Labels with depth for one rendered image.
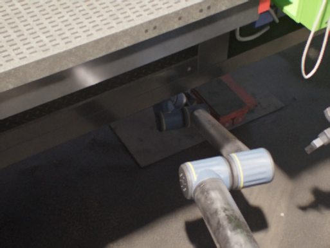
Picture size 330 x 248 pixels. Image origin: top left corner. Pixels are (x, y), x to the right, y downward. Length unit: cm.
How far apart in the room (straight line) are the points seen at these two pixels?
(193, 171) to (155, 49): 73
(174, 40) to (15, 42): 46
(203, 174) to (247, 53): 72
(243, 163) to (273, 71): 160
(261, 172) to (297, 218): 76
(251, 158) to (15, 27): 115
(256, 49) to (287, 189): 82
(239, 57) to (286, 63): 126
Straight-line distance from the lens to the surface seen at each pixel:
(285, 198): 323
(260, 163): 245
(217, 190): 230
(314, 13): 205
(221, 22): 189
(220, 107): 343
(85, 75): 171
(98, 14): 172
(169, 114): 307
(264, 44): 288
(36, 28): 169
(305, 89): 387
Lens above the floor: 246
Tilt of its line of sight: 45 degrees down
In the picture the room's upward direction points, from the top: 4 degrees clockwise
